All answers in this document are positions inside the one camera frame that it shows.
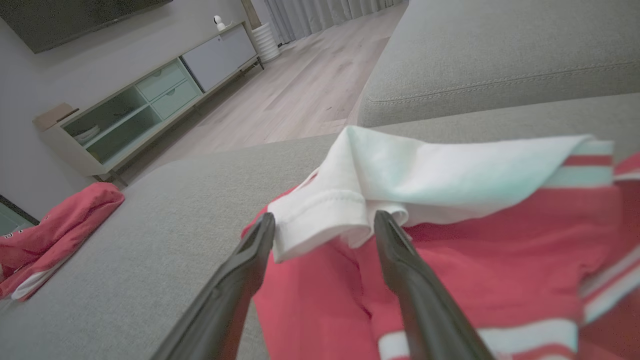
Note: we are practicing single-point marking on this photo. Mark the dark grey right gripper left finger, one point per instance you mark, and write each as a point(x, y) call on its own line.
point(225, 300)

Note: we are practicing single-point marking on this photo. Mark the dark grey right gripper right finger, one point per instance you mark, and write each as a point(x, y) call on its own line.
point(420, 300)

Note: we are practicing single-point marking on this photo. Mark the red jersey with white trim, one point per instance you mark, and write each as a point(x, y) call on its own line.
point(65, 225)

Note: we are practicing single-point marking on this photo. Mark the grey fabric sofa seat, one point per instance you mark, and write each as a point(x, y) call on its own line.
point(150, 250)

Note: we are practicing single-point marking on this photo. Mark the white stacked plates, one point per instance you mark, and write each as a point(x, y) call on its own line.
point(87, 135)

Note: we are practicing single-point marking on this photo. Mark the white and green TV cabinet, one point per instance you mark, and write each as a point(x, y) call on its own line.
point(220, 55)

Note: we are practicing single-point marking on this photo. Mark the brown cardboard box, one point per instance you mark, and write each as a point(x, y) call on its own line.
point(52, 116)

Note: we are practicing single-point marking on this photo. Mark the grey sofa cushion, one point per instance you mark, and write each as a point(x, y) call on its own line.
point(500, 50)

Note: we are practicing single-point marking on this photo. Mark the grey pleated curtain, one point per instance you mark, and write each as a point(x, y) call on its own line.
point(320, 15)

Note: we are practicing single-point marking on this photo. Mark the black flat television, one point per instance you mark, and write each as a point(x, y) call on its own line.
point(60, 20)

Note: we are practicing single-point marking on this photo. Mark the small white security camera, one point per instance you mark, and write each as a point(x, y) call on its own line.
point(219, 22)

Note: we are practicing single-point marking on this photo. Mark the wooden post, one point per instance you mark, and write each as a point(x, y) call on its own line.
point(251, 12)

